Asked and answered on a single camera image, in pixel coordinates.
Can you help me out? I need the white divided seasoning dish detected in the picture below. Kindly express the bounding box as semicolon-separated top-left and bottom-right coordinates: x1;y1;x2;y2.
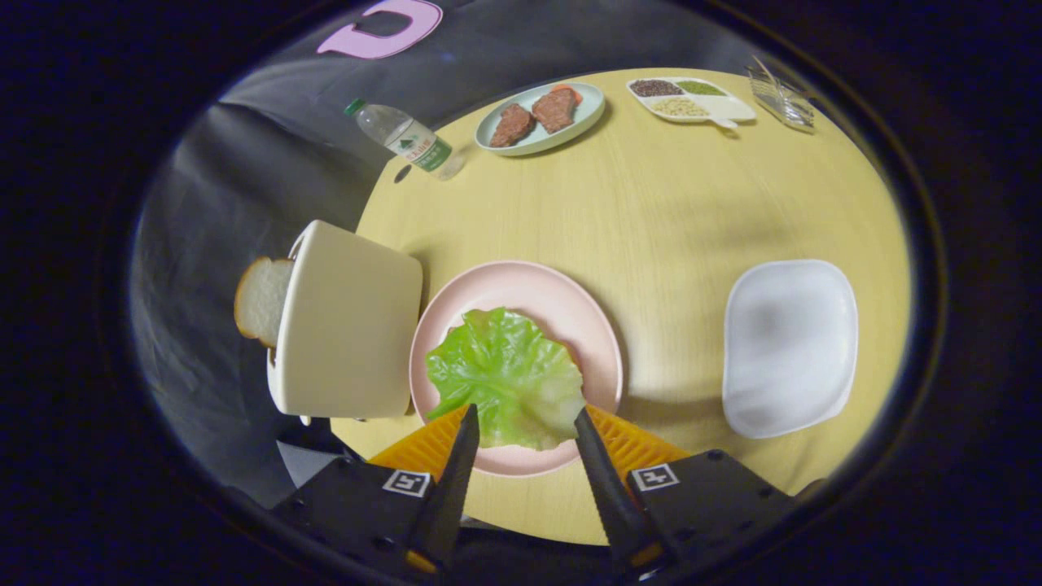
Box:
626;77;757;130

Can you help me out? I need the green lettuce leaf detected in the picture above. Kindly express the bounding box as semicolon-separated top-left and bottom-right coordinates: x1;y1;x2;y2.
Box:
425;307;587;451

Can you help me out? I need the white bread slice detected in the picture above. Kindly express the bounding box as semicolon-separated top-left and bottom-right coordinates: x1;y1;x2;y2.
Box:
234;257;296;349

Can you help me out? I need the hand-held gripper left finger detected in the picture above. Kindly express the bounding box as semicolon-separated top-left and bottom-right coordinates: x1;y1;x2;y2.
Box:
269;403;481;575

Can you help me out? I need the cream white toaster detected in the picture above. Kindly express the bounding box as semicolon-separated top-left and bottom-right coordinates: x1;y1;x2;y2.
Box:
267;220;424;426

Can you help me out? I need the white rounded square plate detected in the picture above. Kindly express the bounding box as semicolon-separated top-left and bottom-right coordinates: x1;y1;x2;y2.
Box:
722;260;859;440

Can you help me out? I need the clear glass cup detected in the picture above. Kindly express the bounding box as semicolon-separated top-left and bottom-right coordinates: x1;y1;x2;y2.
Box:
747;55;817;133

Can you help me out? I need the clear plastic water bottle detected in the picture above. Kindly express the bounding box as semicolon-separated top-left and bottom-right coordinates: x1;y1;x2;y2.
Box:
344;98;466;181

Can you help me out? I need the pale green round plate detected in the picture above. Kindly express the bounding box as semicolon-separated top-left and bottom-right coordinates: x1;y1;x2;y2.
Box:
475;81;606;157

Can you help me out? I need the pink round plate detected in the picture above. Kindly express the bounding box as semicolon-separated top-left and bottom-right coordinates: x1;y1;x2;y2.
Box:
409;260;624;479

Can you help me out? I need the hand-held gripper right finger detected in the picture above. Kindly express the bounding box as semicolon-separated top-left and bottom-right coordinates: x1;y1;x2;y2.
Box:
574;405;803;580

